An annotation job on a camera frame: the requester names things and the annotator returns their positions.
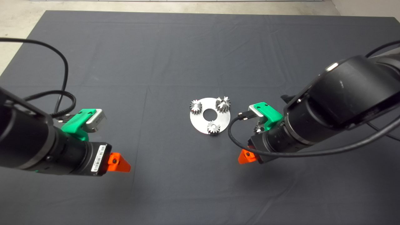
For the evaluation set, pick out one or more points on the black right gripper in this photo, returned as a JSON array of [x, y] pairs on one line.
[[275, 143]]

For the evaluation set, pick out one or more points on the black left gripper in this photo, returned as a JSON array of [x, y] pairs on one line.
[[87, 157]]

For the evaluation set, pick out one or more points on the small steel gear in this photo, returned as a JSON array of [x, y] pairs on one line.
[[258, 128], [196, 107], [213, 127]]

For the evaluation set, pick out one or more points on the large steel gear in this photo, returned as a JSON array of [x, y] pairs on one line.
[[222, 104]]

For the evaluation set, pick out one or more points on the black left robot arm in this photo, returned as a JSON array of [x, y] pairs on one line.
[[22, 140]]

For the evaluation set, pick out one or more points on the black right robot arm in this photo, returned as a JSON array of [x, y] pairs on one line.
[[343, 90]]

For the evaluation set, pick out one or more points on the round metal plate with hole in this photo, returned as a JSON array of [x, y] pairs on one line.
[[223, 121]]

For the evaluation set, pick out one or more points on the dark grey table cloth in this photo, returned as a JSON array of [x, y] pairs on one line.
[[187, 187]]

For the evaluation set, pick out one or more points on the right silver camera box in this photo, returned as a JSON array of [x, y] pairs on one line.
[[254, 112]]

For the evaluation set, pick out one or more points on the silver camera box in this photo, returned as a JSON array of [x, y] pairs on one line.
[[97, 120], [254, 112]]

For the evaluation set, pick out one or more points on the left silver camera box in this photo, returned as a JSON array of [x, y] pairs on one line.
[[97, 120]]

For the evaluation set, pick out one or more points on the right green camera mount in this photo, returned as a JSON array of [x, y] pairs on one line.
[[268, 112]]

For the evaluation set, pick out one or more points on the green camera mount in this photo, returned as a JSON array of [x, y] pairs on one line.
[[78, 122], [268, 112]]

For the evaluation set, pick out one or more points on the left green camera mount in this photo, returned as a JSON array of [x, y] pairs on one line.
[[78, 122]]

